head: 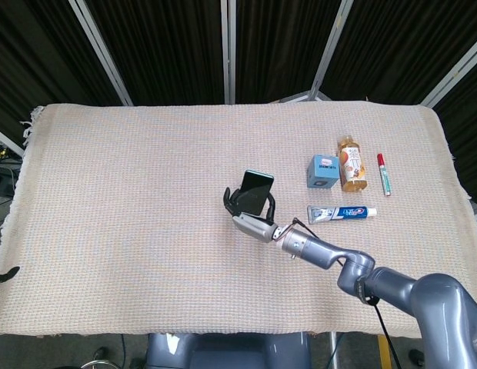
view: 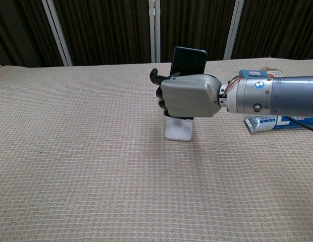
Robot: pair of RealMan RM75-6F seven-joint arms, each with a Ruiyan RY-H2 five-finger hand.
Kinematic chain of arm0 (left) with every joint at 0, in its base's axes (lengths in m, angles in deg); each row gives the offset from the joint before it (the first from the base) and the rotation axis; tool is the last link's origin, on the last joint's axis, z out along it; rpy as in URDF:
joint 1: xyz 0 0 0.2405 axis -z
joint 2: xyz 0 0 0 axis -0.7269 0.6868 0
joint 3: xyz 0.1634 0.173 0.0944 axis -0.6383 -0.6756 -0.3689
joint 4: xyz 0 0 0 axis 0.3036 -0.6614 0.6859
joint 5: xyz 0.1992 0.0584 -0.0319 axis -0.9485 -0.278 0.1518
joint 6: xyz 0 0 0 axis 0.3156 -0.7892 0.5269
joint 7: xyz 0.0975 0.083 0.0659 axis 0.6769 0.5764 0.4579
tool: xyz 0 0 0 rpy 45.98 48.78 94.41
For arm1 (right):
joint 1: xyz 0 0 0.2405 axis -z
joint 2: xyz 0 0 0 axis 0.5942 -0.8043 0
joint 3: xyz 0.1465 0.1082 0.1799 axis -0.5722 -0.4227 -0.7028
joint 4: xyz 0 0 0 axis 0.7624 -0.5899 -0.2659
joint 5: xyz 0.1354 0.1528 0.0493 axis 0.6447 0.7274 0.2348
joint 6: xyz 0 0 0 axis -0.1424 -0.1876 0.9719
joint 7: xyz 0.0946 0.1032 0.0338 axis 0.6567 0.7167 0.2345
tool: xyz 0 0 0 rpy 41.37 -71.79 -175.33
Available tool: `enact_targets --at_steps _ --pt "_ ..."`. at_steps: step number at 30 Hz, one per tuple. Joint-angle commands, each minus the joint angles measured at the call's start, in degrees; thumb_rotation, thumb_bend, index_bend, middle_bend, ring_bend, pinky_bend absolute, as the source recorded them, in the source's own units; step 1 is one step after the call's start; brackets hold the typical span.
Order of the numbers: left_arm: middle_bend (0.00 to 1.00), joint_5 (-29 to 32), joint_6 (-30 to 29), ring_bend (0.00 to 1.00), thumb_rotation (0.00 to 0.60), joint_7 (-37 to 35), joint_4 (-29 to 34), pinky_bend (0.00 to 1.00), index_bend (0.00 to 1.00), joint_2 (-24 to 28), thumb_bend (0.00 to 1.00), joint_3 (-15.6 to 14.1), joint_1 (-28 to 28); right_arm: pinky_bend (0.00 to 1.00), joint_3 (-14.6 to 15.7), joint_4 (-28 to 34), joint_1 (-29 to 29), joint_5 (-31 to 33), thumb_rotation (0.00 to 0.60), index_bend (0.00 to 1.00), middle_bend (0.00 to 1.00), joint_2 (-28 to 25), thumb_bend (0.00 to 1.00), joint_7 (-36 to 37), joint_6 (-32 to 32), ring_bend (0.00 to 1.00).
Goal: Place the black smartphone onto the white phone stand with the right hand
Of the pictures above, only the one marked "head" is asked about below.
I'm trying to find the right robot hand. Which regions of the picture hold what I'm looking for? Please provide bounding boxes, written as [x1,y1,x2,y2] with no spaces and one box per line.
[222,187,281,244]

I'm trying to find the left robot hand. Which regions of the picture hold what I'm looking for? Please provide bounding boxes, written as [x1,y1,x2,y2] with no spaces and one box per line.
[0,266,21,286]

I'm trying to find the teal-edged black phone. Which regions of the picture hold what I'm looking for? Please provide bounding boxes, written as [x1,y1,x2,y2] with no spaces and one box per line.
[238,169,275,217]

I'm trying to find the blue white toothpaste tube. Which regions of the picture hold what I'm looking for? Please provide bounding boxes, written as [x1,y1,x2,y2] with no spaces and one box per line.
[306,204,378,226]

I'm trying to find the small blue cardboard box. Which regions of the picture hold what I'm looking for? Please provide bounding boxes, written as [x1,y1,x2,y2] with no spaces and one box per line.
[306,153,342,190]

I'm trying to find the beige woven tablecloth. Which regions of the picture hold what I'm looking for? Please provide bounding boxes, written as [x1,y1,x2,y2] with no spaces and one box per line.
[0,100,477,339]

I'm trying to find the amber tea drink bottle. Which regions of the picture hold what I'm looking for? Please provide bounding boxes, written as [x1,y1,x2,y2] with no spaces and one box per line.
[336,135,369,193]

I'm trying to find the grey robot torso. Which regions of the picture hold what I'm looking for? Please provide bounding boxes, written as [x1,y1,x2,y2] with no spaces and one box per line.
[145,332,312,369]

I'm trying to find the red capped marker pen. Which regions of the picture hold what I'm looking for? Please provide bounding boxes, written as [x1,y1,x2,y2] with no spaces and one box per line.
[376,152,393,197]

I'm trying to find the metal table leg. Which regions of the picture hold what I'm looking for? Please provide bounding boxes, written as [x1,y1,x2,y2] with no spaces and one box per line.
[328,332,339,369]

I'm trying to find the red black wrist wire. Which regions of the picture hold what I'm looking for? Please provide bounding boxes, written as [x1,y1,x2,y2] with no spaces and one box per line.
[285,218,321,242]

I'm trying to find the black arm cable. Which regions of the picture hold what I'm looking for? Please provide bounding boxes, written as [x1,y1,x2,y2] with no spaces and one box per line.
[355,280,403,369]

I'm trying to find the black folding screen white frame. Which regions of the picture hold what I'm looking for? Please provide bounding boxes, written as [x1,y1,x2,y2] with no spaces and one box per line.
[0,0,477,197]

